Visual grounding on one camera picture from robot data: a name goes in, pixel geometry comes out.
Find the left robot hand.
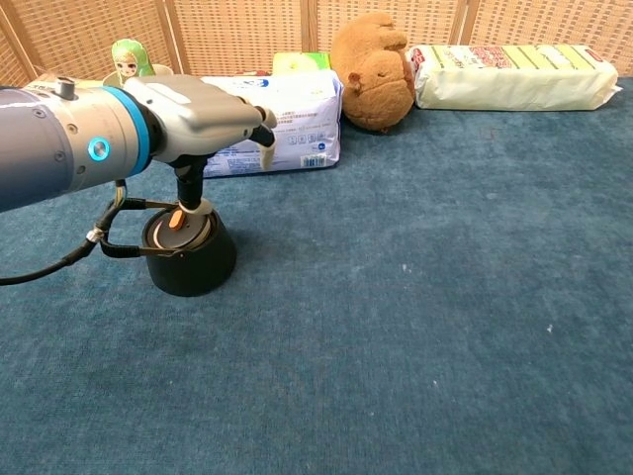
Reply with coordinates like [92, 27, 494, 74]
[123, 74, 278, 219]

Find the black lid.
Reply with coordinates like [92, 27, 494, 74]
[150, 207, 213, 250]

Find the pale green bowl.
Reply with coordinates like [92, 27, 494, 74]
[102, 63, 175, 88]

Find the green nesting doll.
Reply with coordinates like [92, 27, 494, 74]
[110, 38, 155, 81]

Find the wicker folding screen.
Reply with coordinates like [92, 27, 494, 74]
[0, 0, 633, 88]

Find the blue white wipes pack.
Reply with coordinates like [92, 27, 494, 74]
[200, 68, 345, 179]

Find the green tissue box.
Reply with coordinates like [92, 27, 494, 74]
[272, 50, 331, 77]

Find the red white snack packet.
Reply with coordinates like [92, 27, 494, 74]
[19, 72, 68, 93]

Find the brown capybara plush toy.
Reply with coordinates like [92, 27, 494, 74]
[329, 11, 416, 135]

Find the blue table cloth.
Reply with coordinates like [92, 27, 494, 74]
[0, 76, 633, 475]

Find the long pack of sponges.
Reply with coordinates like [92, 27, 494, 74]
[406, 43, 623, 112]

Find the black teapot with handle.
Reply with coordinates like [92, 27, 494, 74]
[99, 197, 238, 298]

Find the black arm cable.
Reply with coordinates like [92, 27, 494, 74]
[0, 177, 131, 287]

